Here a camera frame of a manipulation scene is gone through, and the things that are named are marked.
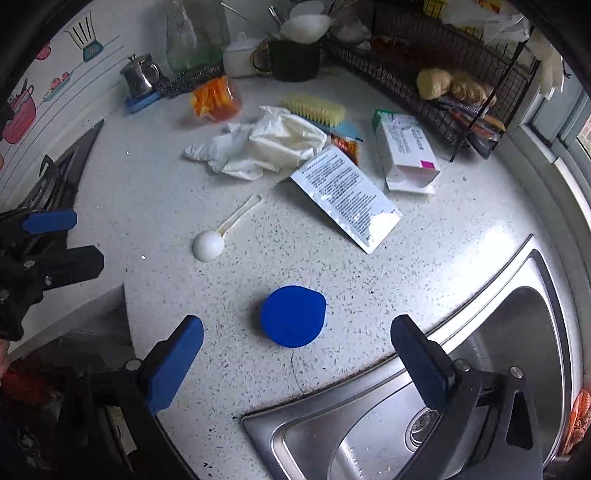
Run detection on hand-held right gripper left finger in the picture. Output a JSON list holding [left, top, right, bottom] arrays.
[[69, 315, 205, 480]]

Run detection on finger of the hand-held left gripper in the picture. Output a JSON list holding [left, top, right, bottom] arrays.
[[27, 246, 105, 291], [0, 208, 78, 236]]

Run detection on white lidded mug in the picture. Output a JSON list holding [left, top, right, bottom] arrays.
[[223, 33, 264, 78]]

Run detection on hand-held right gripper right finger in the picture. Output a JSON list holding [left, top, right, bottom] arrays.
[[390, 315, 546, 480]]

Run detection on white cardboard box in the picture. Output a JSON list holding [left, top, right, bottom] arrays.
[[372, 108, 441, 195]]

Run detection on black wire rack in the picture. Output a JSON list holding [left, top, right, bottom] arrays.
[[323, 0, 541, 162]]

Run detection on white rice paddle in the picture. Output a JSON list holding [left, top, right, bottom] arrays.
[[288, 0, 326, 19]]

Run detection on glass carafe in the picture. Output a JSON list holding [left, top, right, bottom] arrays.
[[165, 0, 223, 75]]

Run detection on yellow detergent jug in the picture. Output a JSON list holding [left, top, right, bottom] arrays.
[[422, 0, 458, 17]]

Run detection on steel teapot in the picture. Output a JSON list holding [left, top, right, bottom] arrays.
[[119, 53, 162, 99]]

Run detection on thin white plastic bag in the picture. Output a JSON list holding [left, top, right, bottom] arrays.
[[438, 0, 566, 100]]

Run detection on blue sponge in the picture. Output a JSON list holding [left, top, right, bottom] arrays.
[[124, 92, 162, 114]]

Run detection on black glass gas stove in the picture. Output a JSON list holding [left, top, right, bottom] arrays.
[[0, 119, 106, 217]]

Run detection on orange mesh scrubber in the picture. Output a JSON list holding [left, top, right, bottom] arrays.
[[566, 390, 591, 455]]

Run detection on yellow scrub brush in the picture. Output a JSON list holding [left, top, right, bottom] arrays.
[[280, 93, 347, 126]]

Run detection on small orange sachet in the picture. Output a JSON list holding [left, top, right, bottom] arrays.
[[330, 134, 361, 167]]

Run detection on white printed sachet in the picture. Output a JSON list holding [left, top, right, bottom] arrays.
[[289, 145, 402, 254]]

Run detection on red cloth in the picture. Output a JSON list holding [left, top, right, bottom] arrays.
[[0, 369, 61, 407]]

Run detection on white measuring spoon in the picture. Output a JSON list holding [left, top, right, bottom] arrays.
[[193, 195, 262, 263]]

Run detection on white rubber gloves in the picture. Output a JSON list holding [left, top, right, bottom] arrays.
[[185, 105, 328, 181]]

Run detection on ginger root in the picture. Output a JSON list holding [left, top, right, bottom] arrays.
[[417, 68, 455, 100], [450, 76, 497, 107]]

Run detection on white soup spoon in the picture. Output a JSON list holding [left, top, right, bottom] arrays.
[[281, 14, 333, 42]]

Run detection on kitchen wall sticker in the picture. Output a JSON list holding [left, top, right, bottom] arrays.
[[0, 9, 130, 171]]

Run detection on stainless steel sink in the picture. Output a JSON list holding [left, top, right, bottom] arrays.
[[240, 235, 583, 480]]

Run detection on window frame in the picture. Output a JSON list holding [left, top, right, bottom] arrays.
[[499, 83, 591, 232]]

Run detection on steel scouring pad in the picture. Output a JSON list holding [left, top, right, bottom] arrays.
[[159, 65, 222, 97]]

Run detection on blue plastic lid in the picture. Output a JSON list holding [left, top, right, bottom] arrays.
[[260, 285, 328, 349]]

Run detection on dark green mug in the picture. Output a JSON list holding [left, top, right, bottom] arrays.
[[252, 39, 321, 83]]

